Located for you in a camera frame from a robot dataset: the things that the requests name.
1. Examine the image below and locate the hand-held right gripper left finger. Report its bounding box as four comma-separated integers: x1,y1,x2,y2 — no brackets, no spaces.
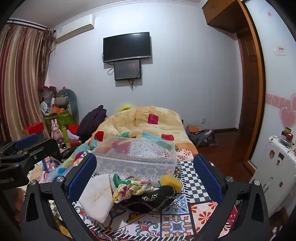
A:
20,153,102,241

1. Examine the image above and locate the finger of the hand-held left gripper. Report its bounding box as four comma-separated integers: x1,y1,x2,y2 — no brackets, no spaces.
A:
16,138,62,166
0,133,40,158

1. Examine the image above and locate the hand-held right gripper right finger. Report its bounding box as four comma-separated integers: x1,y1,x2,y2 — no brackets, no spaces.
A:
193,153,272,241

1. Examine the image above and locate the white cloth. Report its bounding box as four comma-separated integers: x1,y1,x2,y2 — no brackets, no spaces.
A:
79,174,116,223

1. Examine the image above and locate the yellow cloth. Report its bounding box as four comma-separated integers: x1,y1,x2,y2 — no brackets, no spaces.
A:
158,175,184,191

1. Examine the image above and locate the floral scarf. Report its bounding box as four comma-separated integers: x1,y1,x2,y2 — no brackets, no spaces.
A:
112,174,160,205

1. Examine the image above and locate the clear plastic storage box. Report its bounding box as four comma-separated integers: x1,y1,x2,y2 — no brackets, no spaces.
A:
91,136,178,177

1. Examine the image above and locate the black patterned cloth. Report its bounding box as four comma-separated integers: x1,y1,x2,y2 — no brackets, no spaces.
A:
120,185,177,213

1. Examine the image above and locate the person's left hand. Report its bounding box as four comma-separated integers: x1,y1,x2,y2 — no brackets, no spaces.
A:
13,188,26,212

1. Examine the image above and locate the red box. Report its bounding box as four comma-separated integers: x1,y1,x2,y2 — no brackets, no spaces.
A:
22,122,45,138

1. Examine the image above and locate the pink rabbit toy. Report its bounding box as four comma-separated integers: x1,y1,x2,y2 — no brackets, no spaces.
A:
50,119,63,140

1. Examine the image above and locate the green bottle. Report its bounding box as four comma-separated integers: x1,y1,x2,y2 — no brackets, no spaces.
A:
60,125,69,143

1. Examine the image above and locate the green gift box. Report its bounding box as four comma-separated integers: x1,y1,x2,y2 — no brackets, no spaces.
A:
44,110,77,127

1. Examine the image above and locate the patterned bed sheet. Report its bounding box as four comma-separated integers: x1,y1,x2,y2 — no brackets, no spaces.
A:
30,148,242,241

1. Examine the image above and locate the dark bag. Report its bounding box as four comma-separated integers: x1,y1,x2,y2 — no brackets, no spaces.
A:
185,126,218,147

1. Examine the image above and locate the dark purple jacket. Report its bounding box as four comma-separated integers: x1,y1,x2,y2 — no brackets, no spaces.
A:
76,105,108,142

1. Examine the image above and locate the grey plush toy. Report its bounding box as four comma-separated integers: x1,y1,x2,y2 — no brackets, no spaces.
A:
55,88,79,117

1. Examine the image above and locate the orange book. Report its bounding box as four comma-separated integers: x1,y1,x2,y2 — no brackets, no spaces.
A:
186,124,205,135

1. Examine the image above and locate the striped red curtain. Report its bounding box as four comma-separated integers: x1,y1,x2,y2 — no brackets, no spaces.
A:
0,23,56,144

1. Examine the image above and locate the white cabinet with stickers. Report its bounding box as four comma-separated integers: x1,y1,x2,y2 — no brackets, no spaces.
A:
251,136,296,219

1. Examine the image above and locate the yellow patchwork blanket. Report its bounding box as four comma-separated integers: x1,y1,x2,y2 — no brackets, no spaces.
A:
87,106,200,161

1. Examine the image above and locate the wooden door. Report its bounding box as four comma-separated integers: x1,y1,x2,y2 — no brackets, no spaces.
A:
237,30,253,138

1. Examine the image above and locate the small black monitor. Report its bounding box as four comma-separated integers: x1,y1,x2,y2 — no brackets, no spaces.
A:
114,60,142,81

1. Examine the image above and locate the white air conditioner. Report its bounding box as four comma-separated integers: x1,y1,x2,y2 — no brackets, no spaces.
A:
54,14,96,43

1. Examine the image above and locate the wooden overhead cabinet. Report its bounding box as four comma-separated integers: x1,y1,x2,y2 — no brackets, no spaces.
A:
202,0,246,29

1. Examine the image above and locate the pink heart wall sticker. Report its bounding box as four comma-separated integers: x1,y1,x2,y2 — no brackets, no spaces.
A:
279,105,296,129

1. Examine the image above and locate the black wall television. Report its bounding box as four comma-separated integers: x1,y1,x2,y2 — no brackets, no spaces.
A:
103,32,152,63

